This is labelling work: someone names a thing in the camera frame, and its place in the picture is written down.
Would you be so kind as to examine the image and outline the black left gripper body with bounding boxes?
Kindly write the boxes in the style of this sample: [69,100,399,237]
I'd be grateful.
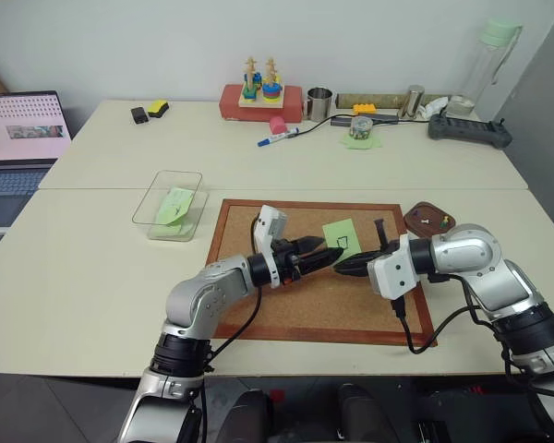
[271,238,307,286]

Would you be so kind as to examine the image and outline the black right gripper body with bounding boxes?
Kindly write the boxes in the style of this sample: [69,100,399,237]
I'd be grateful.
[372,218,401,259]

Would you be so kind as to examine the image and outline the green note with drawing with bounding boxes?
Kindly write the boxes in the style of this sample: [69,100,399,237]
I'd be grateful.
[321,218,363,261]

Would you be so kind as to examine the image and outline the brown oval tray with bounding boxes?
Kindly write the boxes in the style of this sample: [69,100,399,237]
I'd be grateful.
[403,200,459,239]

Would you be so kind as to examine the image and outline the green sticky note pad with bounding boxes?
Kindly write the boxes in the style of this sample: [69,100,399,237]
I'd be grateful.
[340,130,384,151]

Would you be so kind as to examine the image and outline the clear jar of pushpins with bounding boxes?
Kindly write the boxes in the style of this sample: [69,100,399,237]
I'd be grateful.
[348,115,375,141]

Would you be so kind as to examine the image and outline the green sticky note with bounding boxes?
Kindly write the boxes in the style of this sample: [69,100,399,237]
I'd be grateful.
[149,220,191,239]
[155,186,196,228]

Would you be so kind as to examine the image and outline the clear plastic box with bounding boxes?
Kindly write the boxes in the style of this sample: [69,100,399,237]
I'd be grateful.
[133,170,211,242]

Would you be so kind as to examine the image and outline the red rectangular box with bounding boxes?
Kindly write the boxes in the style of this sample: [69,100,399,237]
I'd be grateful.
[218,83,304,124]

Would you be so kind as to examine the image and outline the brown framed cork board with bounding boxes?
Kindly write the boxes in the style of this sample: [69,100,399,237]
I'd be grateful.
[206,198,438,348]

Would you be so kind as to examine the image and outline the blue white marker pen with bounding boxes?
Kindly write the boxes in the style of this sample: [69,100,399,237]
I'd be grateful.
[257,126,300,149]

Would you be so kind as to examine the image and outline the grey remote controller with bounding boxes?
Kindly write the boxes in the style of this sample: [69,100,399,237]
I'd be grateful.
[426,113,514,150]

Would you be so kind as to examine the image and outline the white crumpled cloth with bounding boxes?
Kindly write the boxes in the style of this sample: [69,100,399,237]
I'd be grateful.
[416,96,452,119]

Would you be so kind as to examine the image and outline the metal cylinder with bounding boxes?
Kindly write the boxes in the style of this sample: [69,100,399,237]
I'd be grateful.
[398,84,427,120]

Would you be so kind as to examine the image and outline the metal cup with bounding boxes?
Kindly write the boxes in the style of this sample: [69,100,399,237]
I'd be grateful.
[306,86,335,123]

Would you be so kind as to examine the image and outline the dark rounded shape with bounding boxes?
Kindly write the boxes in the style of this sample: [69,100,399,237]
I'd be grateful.
[335,382,390,443]

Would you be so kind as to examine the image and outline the clear bottle green cap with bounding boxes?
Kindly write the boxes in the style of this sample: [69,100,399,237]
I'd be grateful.
[444,18,524,119]

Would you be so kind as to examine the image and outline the open laptop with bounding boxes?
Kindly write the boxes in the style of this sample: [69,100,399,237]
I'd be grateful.
[0,90,73,232]

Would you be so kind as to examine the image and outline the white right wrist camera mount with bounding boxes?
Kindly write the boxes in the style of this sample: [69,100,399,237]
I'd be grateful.
[367,233,422,301]

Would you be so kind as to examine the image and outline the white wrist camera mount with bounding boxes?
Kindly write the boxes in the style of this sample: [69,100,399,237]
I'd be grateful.
[367,233,422,301]
[252,205,290,290]

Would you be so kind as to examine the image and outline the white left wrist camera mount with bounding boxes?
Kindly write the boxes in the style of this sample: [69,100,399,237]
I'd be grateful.
[252,205,290,290]

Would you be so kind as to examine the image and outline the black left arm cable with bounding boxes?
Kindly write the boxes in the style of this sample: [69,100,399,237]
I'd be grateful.
[211,216,263,357]

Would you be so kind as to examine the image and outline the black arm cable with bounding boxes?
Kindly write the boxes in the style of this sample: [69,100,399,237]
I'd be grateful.
[390,272,513,355]
[211,216,263,357]

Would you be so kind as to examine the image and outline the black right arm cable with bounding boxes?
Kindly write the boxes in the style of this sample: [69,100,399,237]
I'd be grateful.
[390,272,513,355]

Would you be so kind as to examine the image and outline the black usb hub with cable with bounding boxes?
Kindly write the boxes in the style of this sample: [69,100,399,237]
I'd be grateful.
[296,114,426,137]

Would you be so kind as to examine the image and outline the wooden ring stacking toy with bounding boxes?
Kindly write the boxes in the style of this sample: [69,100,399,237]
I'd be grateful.
[237,55,285,111]

